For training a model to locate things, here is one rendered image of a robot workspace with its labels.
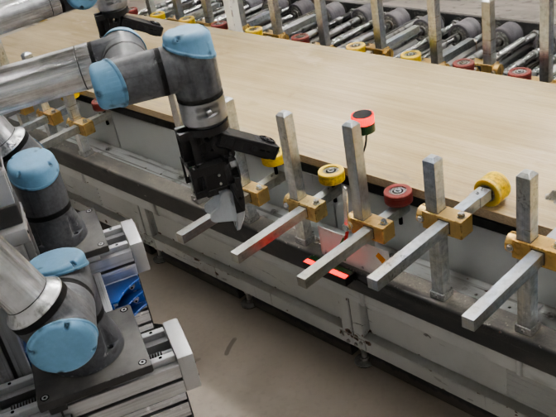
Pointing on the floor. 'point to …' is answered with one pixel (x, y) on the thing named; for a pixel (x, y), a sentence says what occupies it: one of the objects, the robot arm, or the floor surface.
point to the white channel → (232, 15)
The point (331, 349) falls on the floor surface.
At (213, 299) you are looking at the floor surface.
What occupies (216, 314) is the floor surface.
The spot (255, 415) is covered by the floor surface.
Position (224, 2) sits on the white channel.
